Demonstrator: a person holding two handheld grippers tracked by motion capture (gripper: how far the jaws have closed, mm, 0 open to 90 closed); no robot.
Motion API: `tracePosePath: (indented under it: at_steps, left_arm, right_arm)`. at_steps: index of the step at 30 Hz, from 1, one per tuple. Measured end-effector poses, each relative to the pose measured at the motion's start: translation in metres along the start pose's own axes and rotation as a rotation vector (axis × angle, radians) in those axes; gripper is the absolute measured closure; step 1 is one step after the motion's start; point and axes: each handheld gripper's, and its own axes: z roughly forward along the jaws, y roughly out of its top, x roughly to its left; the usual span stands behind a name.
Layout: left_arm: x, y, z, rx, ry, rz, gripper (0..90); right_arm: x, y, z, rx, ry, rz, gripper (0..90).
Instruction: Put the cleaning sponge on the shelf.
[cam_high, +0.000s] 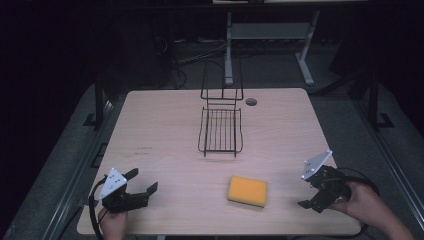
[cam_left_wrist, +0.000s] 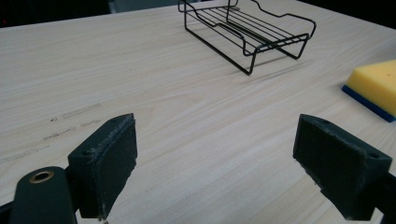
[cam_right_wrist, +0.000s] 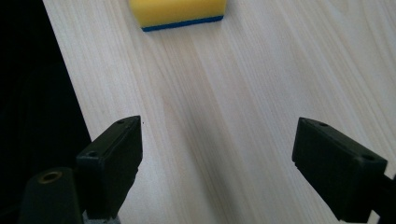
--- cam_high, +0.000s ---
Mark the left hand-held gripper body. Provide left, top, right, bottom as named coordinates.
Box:
left=98, top=167, right=150, bottom=215

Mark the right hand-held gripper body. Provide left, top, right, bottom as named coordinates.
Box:
left=301, top=149, right=352, bottom=214

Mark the yellow sponge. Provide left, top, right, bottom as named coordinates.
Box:
left=227, top=175, right=269, bottom=209

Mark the black wire rack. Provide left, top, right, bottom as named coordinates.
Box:
left=197, top=61, right=245, bottom=159

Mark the person's right hand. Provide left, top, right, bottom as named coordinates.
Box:
left=329, top=181, right=385, bottom=222

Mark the person's left hand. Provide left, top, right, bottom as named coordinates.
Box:
left=97, top=207, right=129, bottom=240

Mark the grey metal stand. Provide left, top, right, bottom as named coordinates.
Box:
left=224, top=9, right=322, bottom=87

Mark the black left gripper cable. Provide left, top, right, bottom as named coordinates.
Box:
left=87, top=177, right=108, bottom=240

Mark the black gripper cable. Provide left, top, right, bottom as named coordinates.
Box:
left=87, top=177, right=108, bottom=240
left=335, top=167, right=382, bottom=198

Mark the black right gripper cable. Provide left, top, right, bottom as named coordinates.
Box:
left=335, top=167, right=382, bottom=198

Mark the aluminium frame rail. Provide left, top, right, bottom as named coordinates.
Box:
left=353, top=99, right=424, bottom=232
left=39, top=99, right=118, bottom=240

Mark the black upright post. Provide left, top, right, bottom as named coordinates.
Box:
left=83, top=71, right=108, bottom=130
left=366, top=71, right=396, bottom=131

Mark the bundle of floor cables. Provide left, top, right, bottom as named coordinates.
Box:
left=155, top=35, right=228, bottom=90

